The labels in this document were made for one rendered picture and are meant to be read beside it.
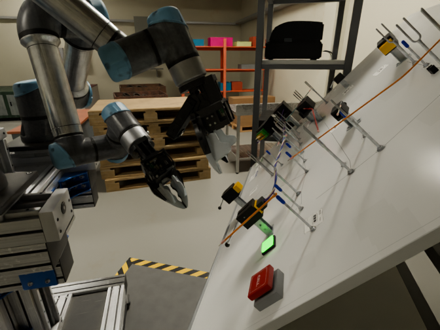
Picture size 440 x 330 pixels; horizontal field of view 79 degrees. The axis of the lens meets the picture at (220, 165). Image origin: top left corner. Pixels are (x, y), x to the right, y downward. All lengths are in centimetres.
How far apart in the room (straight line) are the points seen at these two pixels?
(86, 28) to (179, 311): 163
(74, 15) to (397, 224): 72
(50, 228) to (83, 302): 106
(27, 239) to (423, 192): 84
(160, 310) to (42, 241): 123
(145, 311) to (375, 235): 168
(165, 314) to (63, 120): 140
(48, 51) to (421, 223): 88
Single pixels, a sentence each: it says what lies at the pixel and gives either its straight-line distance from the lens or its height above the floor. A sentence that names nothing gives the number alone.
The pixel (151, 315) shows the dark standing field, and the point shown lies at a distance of 194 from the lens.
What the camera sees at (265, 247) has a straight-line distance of 65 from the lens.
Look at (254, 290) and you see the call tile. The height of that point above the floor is 110.
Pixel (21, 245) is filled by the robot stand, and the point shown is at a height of 103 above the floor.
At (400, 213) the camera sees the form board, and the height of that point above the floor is 127.
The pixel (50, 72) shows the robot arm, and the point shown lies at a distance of 88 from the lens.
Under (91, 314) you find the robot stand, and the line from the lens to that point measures 176.
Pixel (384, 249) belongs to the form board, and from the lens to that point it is 42.
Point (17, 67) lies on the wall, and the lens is 1027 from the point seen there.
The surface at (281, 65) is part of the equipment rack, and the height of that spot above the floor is 144.
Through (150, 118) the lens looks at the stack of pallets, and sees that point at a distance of 316.
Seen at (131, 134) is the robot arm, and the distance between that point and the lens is 76.
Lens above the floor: 147
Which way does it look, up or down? 22 degrees down
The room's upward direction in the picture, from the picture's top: straight up
